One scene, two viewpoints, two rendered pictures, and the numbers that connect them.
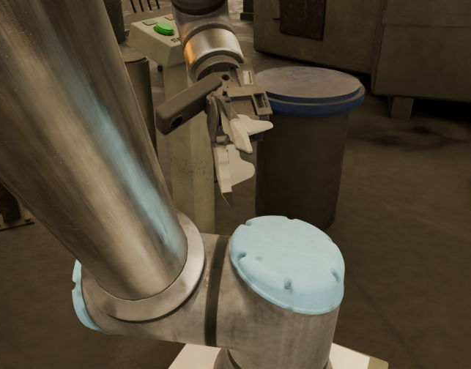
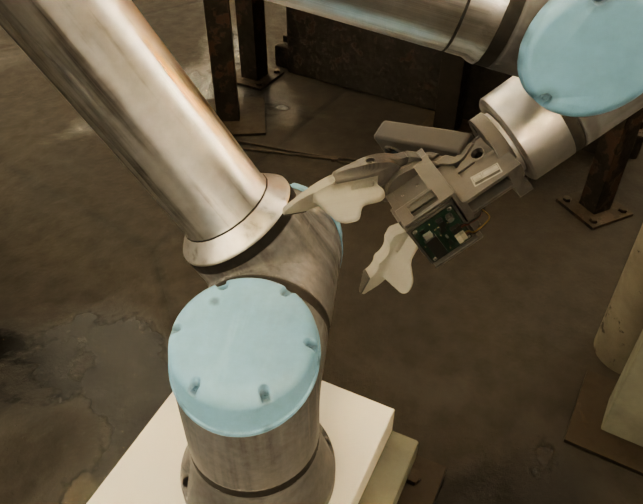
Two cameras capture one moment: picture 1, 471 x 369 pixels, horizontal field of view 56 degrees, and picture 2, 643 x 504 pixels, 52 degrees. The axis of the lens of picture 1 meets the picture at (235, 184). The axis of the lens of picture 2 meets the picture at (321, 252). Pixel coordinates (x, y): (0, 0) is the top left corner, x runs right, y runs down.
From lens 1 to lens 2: 0.73 m
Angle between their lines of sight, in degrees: 71
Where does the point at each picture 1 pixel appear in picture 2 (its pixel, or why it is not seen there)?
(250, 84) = (472, 184)
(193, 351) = not seen: hidden behind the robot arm
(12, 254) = (523, 229)
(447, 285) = not seen: outside the picture
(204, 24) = not seen: hidden behind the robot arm
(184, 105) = (397, 140)
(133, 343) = (400, 375)
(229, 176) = (381, 261)
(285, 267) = (199, 326)
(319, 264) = (205, 364)
